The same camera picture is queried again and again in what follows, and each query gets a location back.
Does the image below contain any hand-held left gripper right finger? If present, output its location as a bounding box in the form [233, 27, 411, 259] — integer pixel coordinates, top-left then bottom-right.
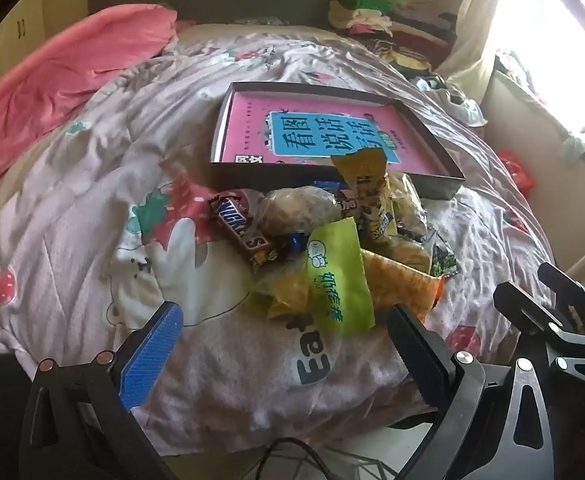
[387, 304, 556, 480]

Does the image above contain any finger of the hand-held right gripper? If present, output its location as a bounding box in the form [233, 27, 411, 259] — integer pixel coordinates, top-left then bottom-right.
[493, 280, 585, 386]
[537, 261, 585, 341]

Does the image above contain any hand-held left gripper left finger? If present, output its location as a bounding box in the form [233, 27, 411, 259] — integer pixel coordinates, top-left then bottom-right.
[20, 301, 186, 480]

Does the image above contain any orange cracker packet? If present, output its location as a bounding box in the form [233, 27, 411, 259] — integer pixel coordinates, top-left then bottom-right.
[363, 247, 446, 323]

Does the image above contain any dark green snack packet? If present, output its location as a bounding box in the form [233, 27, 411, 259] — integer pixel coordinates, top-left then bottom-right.
[425, 232, 461, 278]

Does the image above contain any clear pale pastry packet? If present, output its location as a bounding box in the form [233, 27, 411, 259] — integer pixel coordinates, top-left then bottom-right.
[387, 172, 431, 241]

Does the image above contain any brown chocolate bar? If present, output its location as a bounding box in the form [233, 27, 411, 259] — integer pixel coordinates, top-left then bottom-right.
[208, 192, 273, 268]

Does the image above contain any yellow cartoon snack packet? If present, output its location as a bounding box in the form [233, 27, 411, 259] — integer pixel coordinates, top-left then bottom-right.
[330, 150, 398, 246]

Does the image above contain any dark brown candy packet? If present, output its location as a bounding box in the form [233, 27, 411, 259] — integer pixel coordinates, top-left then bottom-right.
[271, 231, 309, 261]

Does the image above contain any clear brown pastry packet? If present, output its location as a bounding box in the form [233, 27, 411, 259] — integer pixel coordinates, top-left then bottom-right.
[255, 187, 341, 241]

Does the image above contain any shallow dark cardboard box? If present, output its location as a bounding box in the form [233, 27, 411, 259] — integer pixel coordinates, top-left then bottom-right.
[209, 81, 466, 201]

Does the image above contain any red plastic bag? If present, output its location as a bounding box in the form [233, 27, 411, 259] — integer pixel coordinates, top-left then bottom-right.
[497, 149, 533, 193]

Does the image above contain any white plastic bag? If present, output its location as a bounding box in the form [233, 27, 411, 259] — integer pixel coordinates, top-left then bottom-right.
[417, 75, 486, 128]

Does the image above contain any pink book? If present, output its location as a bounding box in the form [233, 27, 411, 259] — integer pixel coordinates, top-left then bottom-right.
[221, 97, 443, 166]

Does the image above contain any bright window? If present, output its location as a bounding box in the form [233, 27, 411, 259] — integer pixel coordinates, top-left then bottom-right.
[497, 0, 585, 126]

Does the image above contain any cream curtain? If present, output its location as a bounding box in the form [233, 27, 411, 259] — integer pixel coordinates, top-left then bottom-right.
[433, 0, 523, 91]

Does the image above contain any pink quilt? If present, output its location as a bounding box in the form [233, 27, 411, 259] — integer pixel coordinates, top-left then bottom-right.
[0, 2, 178, 201]

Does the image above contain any pile of folded clothes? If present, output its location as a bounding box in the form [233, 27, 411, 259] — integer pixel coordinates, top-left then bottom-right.
[327, 0, 458, 68]

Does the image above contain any black cable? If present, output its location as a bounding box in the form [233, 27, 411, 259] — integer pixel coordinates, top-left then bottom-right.
[257, 437, 333, 480]

